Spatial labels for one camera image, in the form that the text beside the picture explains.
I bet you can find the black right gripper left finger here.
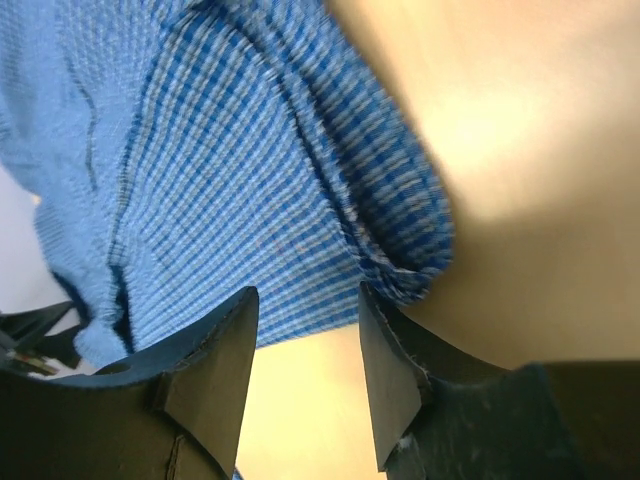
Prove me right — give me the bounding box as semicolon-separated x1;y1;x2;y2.
1;287;259;479

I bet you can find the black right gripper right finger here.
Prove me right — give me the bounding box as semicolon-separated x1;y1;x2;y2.
358;284;639;479

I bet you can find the blue checked long sleeve shirt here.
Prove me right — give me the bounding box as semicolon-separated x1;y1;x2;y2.
1;1;454;366

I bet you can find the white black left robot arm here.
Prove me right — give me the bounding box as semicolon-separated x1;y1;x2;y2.
1;301;81;376

